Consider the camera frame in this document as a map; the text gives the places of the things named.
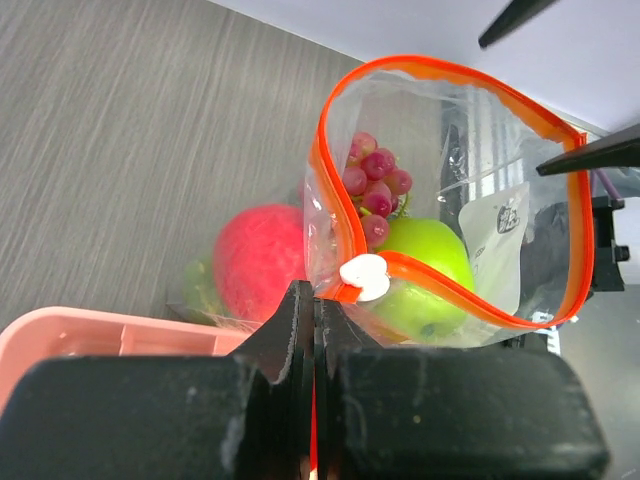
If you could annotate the green grape bunch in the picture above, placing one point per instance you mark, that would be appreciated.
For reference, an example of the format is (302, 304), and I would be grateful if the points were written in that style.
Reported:
(199, 296)

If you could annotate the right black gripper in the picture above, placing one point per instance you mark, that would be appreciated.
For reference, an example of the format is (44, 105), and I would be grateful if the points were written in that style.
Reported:
(617, 150)

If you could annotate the clear zip top bag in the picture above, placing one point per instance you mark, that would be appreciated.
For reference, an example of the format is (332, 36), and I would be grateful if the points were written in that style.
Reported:
(507, 251)

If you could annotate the pink divided organizer tray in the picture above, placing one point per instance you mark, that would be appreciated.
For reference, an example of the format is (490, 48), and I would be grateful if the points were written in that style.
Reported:
(57, 331)

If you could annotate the purple grape bunch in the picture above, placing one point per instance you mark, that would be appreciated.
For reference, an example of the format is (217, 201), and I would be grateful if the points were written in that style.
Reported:
(361, 208)

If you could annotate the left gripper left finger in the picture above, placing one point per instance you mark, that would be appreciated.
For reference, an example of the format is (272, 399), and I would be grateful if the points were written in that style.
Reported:
(244, 415)

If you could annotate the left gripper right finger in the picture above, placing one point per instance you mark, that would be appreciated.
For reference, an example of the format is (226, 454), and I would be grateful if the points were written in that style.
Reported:
(414, 412)

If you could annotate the red pepper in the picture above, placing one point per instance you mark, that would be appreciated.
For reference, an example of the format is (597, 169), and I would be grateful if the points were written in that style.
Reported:
(255, 257)

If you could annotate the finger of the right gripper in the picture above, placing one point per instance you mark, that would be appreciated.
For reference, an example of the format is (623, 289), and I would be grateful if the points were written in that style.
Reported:
(512, 17)

